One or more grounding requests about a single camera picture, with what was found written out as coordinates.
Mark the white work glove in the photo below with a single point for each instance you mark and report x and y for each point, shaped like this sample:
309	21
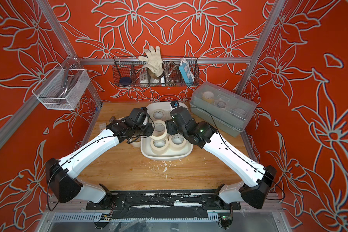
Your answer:
153	60

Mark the small clear plastic box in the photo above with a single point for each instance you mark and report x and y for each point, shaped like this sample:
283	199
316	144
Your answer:
102	126

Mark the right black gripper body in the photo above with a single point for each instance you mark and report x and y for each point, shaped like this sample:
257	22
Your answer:
173	129

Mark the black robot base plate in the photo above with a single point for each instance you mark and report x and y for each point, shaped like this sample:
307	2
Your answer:
164	204

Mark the black wire wall basket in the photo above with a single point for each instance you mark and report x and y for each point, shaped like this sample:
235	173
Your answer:
167	72

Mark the white power strip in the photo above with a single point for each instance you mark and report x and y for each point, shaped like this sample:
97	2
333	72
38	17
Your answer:
143	78

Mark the masking tape roll two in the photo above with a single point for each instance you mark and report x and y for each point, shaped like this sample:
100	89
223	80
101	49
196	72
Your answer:
159	114

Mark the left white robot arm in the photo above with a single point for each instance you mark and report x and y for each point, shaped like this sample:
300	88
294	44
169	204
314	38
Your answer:
62	174

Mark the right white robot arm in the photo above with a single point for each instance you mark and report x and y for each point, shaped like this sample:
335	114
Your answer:
256	179

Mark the masking tape roll three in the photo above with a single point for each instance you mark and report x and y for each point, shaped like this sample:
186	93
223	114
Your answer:
160	130

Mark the blue white device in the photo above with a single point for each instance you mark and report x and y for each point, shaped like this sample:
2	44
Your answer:
186	72

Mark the metal pipe tee fitting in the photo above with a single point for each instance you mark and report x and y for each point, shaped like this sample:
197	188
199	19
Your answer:
112	118

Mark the masking tape roll five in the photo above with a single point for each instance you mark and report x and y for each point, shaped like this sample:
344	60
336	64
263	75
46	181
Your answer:
136	144

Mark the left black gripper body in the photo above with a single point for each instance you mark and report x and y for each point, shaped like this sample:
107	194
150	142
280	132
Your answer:
144	130

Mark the white plastic storage tray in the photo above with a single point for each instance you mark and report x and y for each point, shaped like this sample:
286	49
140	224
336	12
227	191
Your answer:
169	155

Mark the masking tape roll eight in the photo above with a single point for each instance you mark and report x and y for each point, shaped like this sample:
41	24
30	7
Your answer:
177	142

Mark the white mesh wall basket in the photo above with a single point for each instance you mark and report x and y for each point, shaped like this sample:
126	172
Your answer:
62	88

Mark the dark blue round container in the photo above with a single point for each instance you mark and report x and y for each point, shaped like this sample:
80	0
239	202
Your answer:
125	81

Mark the masking tape roll six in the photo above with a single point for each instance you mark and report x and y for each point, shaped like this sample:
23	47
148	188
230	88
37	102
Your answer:
159	147

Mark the grey lidded plastic box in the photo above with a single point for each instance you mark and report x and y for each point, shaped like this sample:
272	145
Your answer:
230	112

